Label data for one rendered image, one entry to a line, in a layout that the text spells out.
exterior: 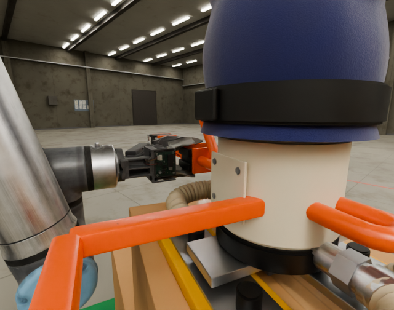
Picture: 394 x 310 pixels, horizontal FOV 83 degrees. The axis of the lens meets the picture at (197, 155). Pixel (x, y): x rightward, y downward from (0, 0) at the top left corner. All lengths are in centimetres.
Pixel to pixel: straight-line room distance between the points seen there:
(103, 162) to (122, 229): 26
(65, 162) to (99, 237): 26
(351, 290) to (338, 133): 16
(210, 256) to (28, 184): 24
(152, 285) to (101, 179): 21
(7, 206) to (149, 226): 18
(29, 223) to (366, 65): 39
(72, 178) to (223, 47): 33
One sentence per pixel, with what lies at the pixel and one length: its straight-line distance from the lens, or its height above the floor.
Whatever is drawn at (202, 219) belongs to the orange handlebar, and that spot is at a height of 108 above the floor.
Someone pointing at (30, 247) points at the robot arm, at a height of 102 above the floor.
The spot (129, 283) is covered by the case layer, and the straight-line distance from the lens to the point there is 100.
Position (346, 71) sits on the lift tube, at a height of 122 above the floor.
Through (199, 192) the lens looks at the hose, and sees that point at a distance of 46.
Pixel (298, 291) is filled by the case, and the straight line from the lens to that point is 38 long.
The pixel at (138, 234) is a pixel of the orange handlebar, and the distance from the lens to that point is 21.
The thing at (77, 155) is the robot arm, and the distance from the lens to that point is 46.
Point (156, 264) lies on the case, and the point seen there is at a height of 95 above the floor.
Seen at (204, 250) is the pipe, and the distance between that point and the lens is 33.
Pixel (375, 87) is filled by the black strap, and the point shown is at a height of 120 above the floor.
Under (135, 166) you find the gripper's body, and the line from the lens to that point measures 46.
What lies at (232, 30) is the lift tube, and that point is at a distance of 26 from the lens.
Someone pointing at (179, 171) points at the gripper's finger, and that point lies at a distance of 53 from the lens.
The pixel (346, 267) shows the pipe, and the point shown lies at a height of 103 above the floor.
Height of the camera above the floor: 118
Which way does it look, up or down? 11 degrees down
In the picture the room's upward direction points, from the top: straight up
